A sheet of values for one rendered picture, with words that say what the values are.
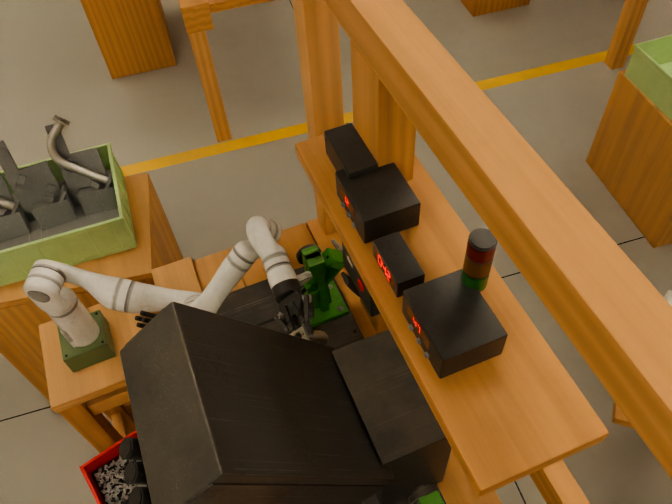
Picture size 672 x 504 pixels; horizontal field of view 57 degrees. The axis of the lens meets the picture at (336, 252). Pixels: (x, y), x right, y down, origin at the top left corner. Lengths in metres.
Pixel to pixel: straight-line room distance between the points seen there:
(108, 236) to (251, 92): 2.11
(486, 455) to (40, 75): 4.28
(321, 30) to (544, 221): 0.95
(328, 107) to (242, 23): 3.14
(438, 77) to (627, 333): 0.51
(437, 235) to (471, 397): 0.37
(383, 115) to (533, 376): 0.58
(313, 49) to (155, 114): 2.66
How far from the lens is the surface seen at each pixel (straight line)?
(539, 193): 0.91
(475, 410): 1.16
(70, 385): 2.13
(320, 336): 1.63
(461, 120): 1.00
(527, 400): 1.18
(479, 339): 1.13
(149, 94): 4.42
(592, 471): 2.86
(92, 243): 2.39
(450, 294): 1.18
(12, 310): 2.54
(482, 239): 1.11
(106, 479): 1.93
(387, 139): 1.33
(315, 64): 1.71
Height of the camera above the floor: 2.59
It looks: 53 degrees down
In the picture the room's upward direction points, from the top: 5 degrees counter-clockwise
